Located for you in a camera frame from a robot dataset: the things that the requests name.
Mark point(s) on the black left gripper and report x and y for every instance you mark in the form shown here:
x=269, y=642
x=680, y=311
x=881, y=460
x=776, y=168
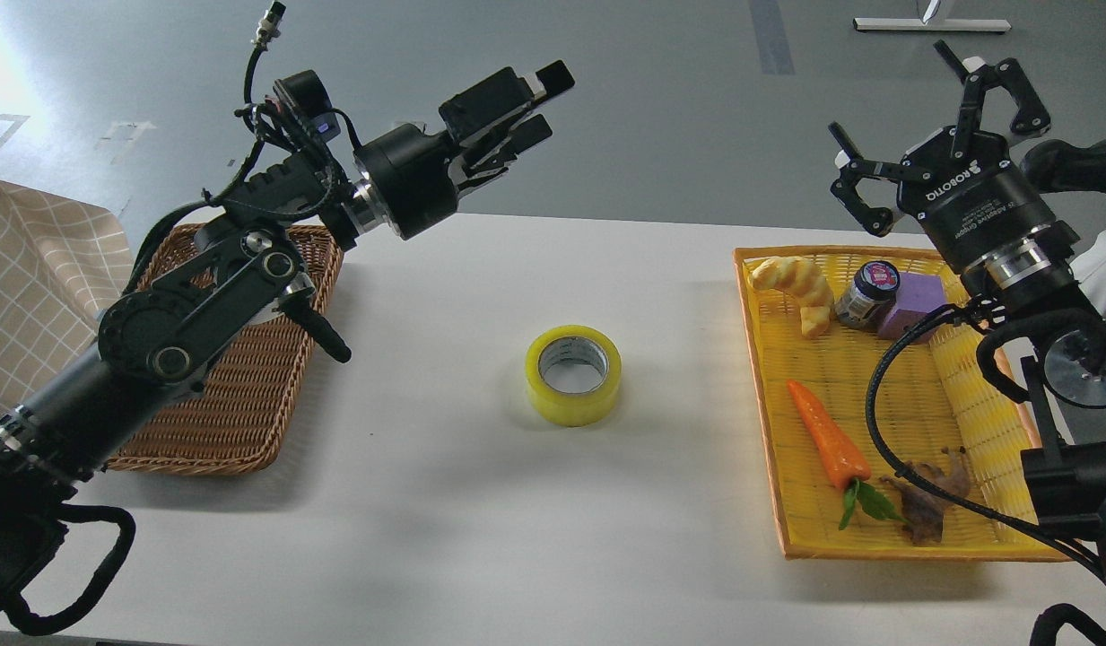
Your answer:
x=410, y=180

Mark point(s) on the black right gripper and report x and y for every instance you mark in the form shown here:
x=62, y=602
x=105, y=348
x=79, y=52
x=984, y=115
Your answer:
x=974, y=193

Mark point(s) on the yellow tape roll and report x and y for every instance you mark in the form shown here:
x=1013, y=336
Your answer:
x=573, y=344

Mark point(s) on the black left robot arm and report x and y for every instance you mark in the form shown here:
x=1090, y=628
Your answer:
x=211, y=268

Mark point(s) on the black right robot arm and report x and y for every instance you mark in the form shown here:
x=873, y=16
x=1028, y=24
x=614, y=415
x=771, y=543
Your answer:
x=1040, y=336

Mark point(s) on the white metal stand base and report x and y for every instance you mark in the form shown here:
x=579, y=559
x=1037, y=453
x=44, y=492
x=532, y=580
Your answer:
x=932, y=16

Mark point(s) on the black shoe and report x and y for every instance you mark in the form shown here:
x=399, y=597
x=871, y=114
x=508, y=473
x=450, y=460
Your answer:
x=1059, y=167

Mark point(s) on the purple foam block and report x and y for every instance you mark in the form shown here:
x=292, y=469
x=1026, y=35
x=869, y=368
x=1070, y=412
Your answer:
x=917, y=295

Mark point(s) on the small dark glass jar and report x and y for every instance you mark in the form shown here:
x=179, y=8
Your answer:
x=873, y=287

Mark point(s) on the toy bread croissant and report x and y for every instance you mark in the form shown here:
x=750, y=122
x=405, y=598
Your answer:
x=801, y=279

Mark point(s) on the yellow plastic basket tray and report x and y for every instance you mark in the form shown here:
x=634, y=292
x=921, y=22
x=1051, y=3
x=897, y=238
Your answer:
x=933, y=399

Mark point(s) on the orange toy carrot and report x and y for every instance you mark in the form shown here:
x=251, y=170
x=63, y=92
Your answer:
x=844, y=464

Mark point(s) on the brown wicker basket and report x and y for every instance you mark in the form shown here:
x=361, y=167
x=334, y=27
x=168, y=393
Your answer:
x=238, y=425

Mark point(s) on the beige checkered cloth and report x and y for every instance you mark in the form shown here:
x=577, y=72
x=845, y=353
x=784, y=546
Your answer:
x=61, y=262

